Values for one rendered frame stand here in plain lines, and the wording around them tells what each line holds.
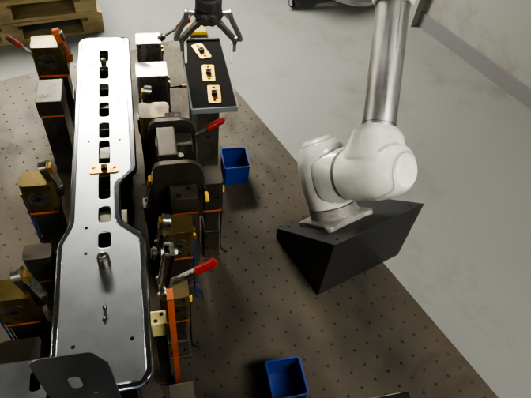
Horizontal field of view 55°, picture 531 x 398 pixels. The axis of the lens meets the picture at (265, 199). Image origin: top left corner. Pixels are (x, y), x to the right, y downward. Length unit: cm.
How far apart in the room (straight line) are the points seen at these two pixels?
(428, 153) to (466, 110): 60
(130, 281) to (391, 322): 83
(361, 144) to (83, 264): 81
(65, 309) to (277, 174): 100
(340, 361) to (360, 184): 53
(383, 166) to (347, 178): 12
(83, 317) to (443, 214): 221
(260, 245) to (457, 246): 144
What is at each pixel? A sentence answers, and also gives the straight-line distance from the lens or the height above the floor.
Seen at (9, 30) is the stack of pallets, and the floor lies 11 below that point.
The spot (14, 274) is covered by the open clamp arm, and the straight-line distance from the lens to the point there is 126.
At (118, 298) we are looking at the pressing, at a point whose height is 100.
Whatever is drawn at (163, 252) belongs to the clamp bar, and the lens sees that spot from 111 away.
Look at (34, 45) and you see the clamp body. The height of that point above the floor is 106.
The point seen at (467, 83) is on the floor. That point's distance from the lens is 410.
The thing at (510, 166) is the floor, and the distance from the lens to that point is 353.
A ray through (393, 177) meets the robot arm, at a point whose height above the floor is 118.
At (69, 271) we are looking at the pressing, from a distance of 137.
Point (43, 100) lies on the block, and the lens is 181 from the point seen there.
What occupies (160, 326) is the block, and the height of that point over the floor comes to 105.
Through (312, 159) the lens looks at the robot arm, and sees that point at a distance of 154.
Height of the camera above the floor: 212
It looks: 49 degrees down
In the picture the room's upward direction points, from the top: 8 degrees clockwise
